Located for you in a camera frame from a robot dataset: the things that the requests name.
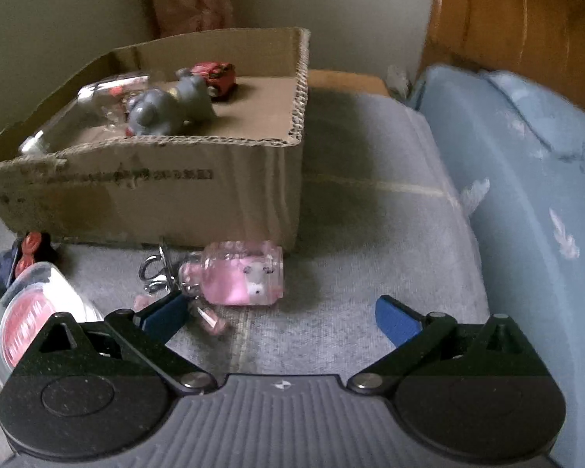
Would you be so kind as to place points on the blue floral bed sheet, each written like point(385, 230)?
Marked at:
point(527, 210)

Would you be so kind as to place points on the brown cardboard box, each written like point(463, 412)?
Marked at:
point(236, 178)

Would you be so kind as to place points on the red round caps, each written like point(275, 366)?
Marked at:
point(30, 244)

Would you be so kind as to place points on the white wall socket plug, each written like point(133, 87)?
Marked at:
point(398, 82)

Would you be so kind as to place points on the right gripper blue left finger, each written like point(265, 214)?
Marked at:
point(145, 334)

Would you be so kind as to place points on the wooden bed headboard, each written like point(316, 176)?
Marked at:
point(542, 40)

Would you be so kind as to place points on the glass bottle with yellow beads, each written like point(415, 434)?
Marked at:
point(102, 104)

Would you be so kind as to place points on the clear case with red spool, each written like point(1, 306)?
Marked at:
point(39, 292)

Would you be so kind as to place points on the pink bottle keychain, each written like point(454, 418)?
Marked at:
point(223, 274)

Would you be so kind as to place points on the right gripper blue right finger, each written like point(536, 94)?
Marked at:
point(417, 340)

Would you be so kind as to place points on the grey cartoon figure toy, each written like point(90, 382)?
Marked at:
point(165, 111)

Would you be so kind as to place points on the blue floral pillow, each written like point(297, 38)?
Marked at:
point(555, 120)

